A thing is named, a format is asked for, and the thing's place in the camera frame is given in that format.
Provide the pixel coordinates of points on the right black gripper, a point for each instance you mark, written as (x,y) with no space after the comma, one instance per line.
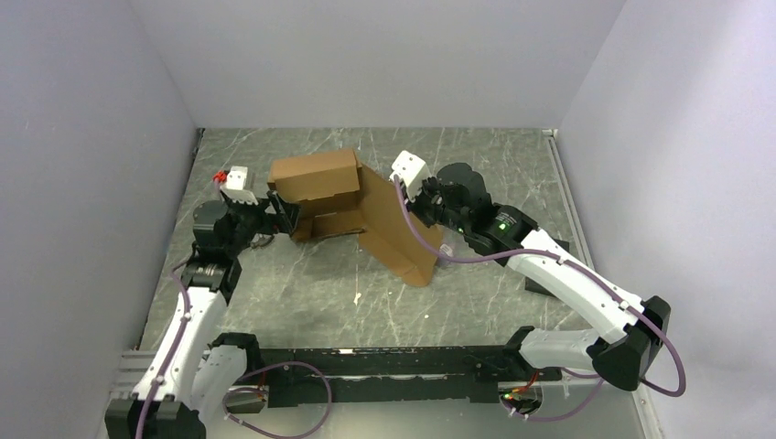
(414,206)

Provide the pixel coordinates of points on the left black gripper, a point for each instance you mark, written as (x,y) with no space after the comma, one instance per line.
(271,222)

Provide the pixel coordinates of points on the brown cardboard box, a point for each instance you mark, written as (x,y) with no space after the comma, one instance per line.
(339,195)

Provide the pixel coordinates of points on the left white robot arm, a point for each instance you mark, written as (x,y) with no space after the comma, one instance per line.
(193,369)

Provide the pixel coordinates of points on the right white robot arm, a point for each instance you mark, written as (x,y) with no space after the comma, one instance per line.
(626,344)

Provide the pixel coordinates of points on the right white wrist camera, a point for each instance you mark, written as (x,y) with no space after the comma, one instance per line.
(411,171)

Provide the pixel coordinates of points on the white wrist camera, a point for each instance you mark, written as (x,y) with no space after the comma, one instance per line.
(411,171)
(236,184)

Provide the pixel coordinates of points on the black handled claw hammer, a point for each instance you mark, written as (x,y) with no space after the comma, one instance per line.
(260,241)

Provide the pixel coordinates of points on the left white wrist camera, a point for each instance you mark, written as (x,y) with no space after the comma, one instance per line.
(236,184)

